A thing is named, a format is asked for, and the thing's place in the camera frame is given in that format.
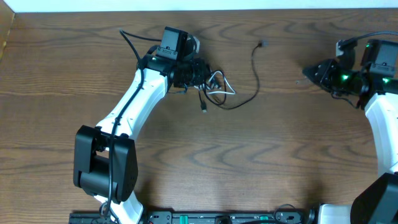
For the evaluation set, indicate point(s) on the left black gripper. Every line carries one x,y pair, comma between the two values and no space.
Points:
203,73

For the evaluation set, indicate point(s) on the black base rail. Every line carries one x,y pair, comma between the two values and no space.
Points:
288,216

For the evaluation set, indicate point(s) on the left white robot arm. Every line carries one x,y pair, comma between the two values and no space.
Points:
105,161

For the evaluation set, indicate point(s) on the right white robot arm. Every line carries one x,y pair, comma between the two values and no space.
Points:
376,88

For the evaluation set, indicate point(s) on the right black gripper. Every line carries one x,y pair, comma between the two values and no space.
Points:
323,77

